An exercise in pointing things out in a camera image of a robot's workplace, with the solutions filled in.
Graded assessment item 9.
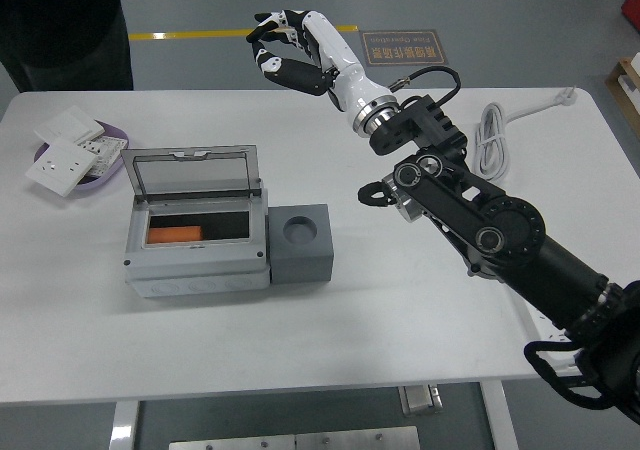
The white wall socket panel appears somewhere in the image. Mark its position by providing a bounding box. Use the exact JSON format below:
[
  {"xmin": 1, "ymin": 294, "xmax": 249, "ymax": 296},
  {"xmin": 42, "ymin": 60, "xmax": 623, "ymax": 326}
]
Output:
[{"xmin": 24, "ymin": 137, "xmax": 100, "ymax": 199}]

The grey cube with round hole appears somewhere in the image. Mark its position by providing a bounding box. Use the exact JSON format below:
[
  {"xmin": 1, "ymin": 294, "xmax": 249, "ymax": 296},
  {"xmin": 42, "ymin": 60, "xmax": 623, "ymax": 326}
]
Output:
[{"xmin": 268, "ymin": 203, "xmax": 335, "ymax": 285}]

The white wall switch panel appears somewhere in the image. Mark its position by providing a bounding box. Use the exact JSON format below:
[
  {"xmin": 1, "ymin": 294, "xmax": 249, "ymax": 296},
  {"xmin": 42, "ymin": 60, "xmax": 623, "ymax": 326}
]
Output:
[{"xmin": 33, "ymin": 105, "xmax": 106, "ymax": 145}]

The orange cylinder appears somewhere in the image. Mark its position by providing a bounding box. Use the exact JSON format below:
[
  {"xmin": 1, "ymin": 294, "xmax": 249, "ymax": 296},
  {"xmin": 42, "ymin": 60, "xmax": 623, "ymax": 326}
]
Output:
[{"xmin": 146, "ymin": 225, "xmax": 205, "ymax": 245}]

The grey electrical box clear lid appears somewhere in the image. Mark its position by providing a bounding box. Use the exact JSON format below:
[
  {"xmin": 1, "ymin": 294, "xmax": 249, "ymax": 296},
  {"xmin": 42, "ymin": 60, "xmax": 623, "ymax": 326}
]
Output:
[{"xmin": 121, "ymin": 144, "xmax": 274, "ymax": 299}]

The wooden crate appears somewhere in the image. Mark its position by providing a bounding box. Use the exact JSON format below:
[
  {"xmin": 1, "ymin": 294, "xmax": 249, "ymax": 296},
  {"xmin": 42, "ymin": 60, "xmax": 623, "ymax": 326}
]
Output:
[{"xmin": 604, "ymin": 52, "xmax": 640, "ymax": 139}]

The white multi-hole socket panel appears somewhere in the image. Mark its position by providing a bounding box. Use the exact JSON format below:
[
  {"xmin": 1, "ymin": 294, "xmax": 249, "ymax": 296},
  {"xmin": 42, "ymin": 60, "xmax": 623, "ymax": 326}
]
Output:
[{"xmin": 74, "ymin": 135, "xmax": 129, "ymax": 179}]

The brown floor sign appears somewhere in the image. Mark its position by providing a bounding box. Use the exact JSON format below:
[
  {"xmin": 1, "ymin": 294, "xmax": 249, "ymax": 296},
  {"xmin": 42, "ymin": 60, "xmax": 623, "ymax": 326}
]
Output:
[{"xmin": 360, "ymin": 29, "xmax": 449, "ymax": 68}]

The white power strip with cord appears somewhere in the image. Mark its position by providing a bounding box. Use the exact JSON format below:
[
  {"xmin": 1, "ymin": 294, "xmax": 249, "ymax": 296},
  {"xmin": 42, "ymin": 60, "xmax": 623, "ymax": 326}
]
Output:
[{"xmin": 472, "ymin": 85, "xmax": 580, "ymax": 371}]

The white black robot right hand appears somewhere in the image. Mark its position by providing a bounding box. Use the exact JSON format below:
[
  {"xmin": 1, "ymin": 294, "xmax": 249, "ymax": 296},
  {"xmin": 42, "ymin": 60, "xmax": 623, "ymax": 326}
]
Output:
[{"xmin": 245, "ymin": 8, "xmax": 395, "ymax": 134}]

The grey metal base plate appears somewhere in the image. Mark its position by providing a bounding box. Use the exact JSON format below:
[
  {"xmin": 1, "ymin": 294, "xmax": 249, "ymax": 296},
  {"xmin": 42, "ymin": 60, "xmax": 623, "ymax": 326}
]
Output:
[{"xmin": 168, "ymin": 425, "xmax": 422, "ymax": 450}]

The purple oval tray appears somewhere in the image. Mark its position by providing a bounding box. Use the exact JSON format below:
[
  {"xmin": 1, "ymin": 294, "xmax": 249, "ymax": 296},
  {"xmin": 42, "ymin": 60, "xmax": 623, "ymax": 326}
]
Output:
[{"xmin": 33, "ymin": 119, "xmax": 132, "ymax": 199}]

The person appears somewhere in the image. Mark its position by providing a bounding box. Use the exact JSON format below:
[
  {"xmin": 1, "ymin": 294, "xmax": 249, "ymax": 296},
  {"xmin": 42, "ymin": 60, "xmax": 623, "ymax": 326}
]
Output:
[{"xmin": 0, "ymin": 0, "xmax": 135, "ymax": 93}]

